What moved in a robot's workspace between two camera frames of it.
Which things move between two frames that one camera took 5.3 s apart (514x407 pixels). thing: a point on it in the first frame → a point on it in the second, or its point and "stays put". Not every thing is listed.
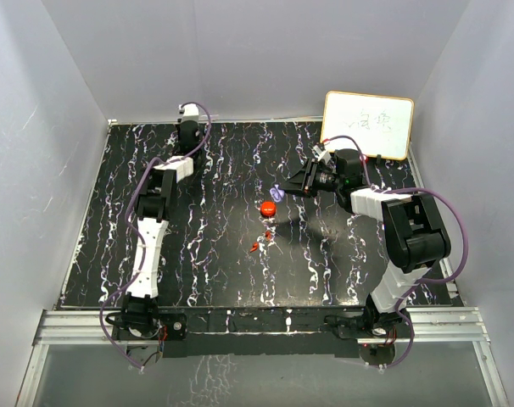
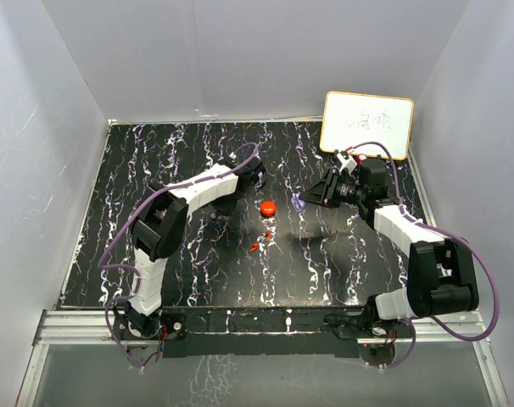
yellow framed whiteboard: (380, 125) stays put
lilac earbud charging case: (276, 193) → (298, 203)
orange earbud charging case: (268, 209) stays put
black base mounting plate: (262, 333) stays put
